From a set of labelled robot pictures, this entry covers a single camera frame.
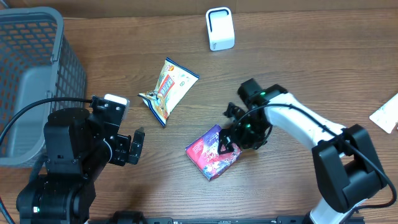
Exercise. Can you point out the red purple pad package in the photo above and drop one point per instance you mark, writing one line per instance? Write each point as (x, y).
(203, 152)

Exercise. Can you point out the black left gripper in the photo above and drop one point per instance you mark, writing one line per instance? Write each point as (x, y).
(123, 152)

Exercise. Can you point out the grey plastic mesh basket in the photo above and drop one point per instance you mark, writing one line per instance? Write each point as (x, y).
(37, 62)

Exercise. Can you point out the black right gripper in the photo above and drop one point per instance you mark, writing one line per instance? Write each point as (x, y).
(224, 138)

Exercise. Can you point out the yellow snack chip bag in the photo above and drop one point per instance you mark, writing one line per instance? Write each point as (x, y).
(172, 85)

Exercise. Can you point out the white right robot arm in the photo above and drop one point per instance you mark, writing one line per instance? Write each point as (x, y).
(349, 174)

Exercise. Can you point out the white paper sheet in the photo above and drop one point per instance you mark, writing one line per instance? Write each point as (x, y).
(386, 116)

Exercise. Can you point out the white barcode scanner stand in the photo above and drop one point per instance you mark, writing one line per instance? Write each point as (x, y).
(220, 28)

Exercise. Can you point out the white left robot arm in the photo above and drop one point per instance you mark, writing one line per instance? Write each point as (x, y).
(79, 144)

